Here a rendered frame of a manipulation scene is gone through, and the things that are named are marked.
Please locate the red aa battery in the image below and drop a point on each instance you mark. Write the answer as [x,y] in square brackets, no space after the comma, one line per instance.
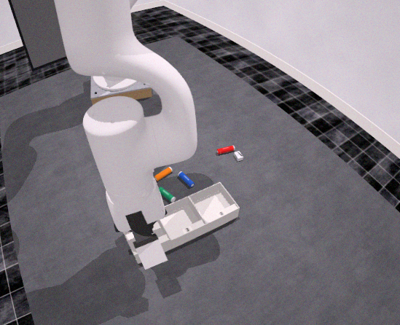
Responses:
[225,149]

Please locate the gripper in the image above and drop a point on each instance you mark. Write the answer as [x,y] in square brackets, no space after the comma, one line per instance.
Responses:
[153,209]

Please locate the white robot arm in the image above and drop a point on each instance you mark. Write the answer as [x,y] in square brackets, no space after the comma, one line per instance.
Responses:
[99,41]

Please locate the white three-compartment bin rack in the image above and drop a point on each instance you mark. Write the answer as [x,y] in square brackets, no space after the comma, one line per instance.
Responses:
[207,209]

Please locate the orange battery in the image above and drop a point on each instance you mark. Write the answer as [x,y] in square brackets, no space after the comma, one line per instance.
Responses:
[163,174]

